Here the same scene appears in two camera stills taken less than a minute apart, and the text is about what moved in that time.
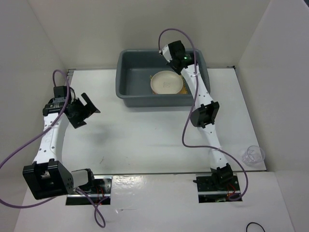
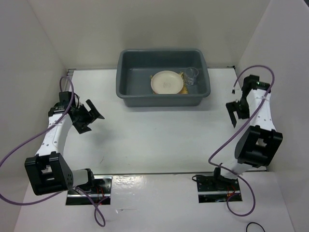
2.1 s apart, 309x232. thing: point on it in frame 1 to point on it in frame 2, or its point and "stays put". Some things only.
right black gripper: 170,64 to 233,107
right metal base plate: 207,192 stays put
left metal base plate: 103,189 stays put
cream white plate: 166,82 stays put
